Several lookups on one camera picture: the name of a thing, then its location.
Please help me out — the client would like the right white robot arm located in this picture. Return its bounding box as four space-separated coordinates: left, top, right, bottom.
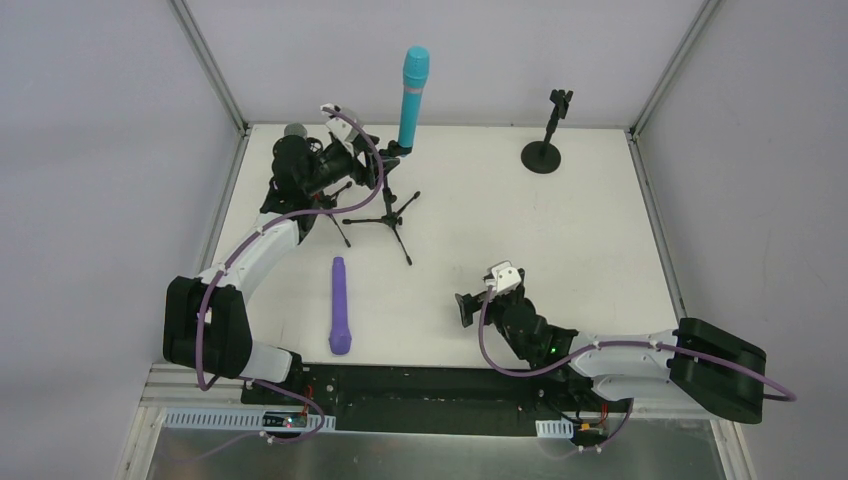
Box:
455 262 767 425

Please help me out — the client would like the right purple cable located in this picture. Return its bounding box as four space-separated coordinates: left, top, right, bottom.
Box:
478 284 798 457

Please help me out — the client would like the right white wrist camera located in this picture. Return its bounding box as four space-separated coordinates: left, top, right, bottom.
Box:
483 261 523 296

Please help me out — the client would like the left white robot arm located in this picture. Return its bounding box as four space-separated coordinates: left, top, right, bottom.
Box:
163 132 397 390

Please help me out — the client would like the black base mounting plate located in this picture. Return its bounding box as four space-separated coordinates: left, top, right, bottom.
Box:
241 364 628 437

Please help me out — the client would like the black tripod shock-mount stand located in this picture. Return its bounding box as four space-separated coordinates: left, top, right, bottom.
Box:
263 133 353 247

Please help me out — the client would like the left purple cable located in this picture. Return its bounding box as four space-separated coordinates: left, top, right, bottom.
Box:
158 105 387 463

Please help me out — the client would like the black round-base mic stand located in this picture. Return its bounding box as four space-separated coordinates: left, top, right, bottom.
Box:
521 89 574 174

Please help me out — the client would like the purple toy microphone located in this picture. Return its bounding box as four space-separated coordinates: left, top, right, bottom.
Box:
328 256 352 356

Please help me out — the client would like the black tripod clip stand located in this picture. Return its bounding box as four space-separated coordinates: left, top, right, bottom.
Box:
342 140 421 266

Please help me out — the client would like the red glitter microphone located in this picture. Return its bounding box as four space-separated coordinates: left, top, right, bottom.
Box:
283 122 309 140

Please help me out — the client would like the purple cable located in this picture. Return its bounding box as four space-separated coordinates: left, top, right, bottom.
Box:
158 105 387 463
478 284 798 457

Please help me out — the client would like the teal toy microphone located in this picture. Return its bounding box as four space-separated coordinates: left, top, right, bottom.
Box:
397 46 430 149

